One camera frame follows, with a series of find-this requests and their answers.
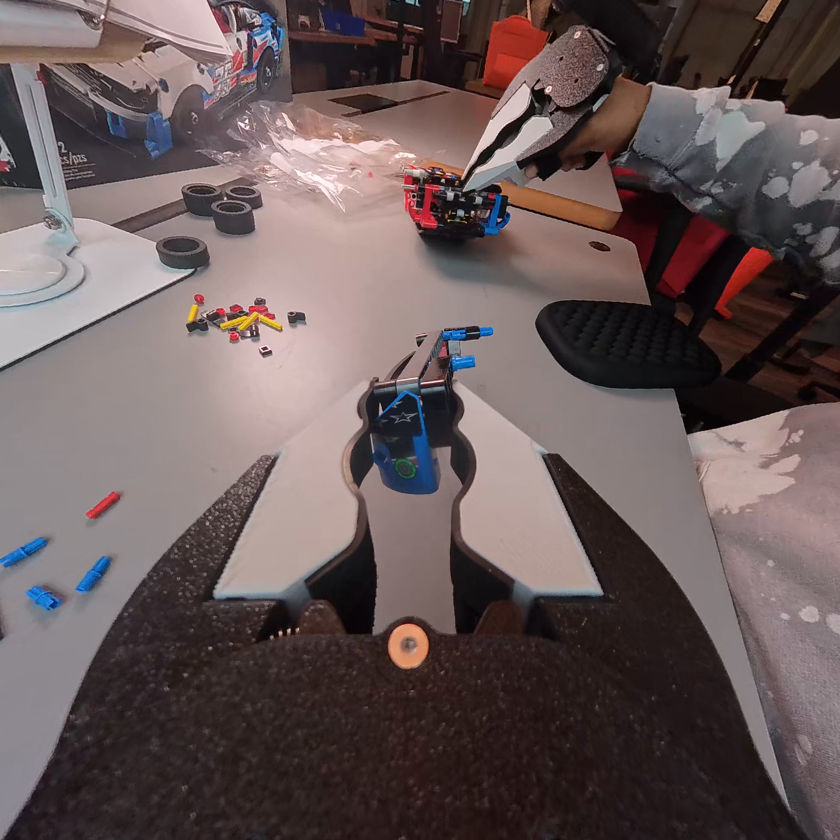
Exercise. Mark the pile of small brick pieces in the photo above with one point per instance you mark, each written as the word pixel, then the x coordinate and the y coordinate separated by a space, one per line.
pixel 243 321

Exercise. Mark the scattered blue and red pins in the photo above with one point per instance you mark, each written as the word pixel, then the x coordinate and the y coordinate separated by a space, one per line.
pixel 92 574

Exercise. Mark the orange bag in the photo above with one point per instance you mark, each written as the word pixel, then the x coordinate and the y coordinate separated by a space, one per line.
pixel 515 56

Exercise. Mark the black red blue bumper assembly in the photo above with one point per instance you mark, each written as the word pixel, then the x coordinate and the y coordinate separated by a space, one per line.
pixel 403 433

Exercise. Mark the person's grey sweatshirt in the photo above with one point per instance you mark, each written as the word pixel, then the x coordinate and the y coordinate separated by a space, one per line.
pixel 774 623

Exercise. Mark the toy brick car chassis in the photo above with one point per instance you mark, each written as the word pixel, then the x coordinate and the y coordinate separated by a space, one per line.
pixel 453 210

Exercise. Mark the building instruction booklet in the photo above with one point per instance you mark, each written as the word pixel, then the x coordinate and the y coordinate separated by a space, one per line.
pixel 190 26

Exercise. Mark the blue storage bin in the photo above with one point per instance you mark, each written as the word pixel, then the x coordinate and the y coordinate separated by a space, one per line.
pixel 338 23

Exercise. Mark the red office chair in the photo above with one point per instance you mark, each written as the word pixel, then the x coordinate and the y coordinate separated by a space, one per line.
pixel 682 262

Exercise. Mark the person's right forearm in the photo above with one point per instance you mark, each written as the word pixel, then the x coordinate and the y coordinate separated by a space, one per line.
pixel 735 157

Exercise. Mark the black toy car box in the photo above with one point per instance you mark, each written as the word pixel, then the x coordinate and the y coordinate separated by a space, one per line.
pixel 262 59

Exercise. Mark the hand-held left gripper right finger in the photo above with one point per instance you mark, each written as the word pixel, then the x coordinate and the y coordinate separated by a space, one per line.
pixel 525 525

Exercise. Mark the black chair armrest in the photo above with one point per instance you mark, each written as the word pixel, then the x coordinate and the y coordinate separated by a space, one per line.
pixel 623 341

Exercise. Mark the white book stand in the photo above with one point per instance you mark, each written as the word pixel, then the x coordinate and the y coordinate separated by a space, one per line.
pixel 49 164

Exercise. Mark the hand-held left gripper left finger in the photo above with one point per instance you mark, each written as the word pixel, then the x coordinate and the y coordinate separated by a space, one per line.
pixel 295 525

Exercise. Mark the clear plastic bag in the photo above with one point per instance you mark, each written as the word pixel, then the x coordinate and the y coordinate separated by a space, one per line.
pixel 308 151

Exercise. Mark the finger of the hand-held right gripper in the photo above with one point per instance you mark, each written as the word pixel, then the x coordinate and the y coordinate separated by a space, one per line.
pixel 518 148
pixel 502 124

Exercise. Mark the person's right hand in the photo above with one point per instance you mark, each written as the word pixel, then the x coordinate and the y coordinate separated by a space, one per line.
pixel 610 124

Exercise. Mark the black rubber toy tyre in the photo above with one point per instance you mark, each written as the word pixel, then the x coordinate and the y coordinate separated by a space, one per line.
pixel 243 195
pixel 233 220
pixel 180 257
pixel 200 199

